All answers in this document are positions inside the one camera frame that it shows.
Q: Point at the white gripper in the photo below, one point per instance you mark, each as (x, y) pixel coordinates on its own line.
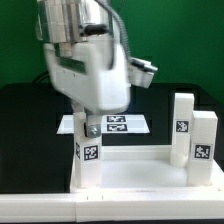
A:
(96, 76)

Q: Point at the white desk top tray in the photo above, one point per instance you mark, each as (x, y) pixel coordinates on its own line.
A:
(143, 167)

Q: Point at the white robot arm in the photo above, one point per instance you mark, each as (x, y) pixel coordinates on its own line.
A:
(64, 23)

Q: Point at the white marker sheet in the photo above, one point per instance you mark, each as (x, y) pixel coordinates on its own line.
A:
(134, 124)

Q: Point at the white front fence bar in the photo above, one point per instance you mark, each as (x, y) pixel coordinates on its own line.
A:
(28, 208)

